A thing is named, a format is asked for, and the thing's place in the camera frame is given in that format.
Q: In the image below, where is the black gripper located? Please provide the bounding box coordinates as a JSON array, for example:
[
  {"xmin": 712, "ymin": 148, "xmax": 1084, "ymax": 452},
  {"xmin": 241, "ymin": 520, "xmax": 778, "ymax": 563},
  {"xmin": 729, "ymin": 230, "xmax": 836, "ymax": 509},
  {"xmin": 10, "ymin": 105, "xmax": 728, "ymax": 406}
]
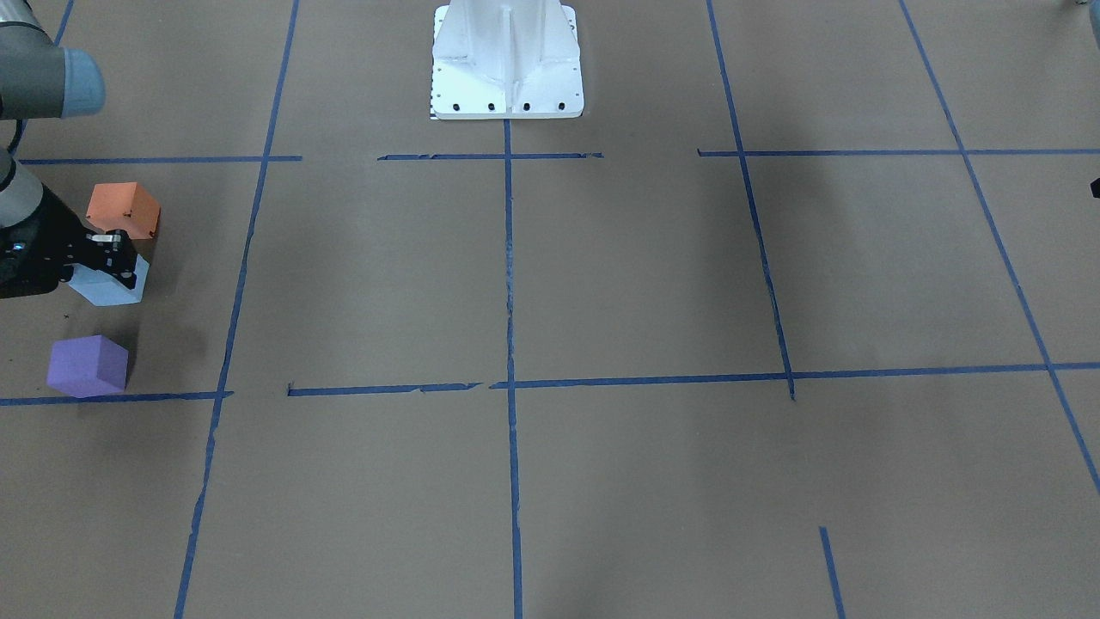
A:
[{"xmin": 1, "ymin": 194, "xmax": 140, "ymax": 299}]

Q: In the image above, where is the orange block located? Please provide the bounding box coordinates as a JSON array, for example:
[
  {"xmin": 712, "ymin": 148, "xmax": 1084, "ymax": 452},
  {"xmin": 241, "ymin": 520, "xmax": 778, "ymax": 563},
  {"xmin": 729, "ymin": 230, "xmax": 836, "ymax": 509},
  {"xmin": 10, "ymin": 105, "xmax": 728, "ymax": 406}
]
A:
[{"xmin": 85, "ymin": 181, "xmax": 162, "ymax": 240}]

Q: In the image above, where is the blue block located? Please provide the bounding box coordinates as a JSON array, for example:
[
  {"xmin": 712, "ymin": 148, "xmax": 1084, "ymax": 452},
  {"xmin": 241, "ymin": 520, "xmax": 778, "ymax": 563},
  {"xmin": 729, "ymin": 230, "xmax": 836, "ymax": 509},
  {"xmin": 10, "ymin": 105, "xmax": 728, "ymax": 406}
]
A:
[{"xmin": 68, "ymin": 255, "xmax": 150, "ymax": 307}]

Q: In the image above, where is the white central pillar mount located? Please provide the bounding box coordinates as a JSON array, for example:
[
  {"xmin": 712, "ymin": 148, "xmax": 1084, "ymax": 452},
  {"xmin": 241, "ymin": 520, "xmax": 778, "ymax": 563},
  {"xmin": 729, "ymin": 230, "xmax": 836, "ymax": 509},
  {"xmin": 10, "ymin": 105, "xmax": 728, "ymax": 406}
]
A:
[{"xmin": 430, "ymin": 1, "xmax": 585, "ymax": 120}]

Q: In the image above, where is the purple block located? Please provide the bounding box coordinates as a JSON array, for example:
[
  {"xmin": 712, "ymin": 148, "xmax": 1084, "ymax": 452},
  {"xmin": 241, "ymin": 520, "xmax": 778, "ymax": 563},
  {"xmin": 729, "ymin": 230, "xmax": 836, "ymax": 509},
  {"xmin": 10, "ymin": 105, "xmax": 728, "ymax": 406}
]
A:
[{"xmin": 46, "ymin": 334, "xmax": 129, "ymax": 399}]

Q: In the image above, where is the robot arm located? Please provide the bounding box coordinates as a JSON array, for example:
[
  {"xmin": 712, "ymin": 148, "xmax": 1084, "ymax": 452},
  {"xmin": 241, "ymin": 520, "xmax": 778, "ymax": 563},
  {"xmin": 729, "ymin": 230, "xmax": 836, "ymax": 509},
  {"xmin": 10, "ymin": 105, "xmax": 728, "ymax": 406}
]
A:
[{"xmin": 1, "ymin": 1, "xmax": 149, "ymax": 303}]

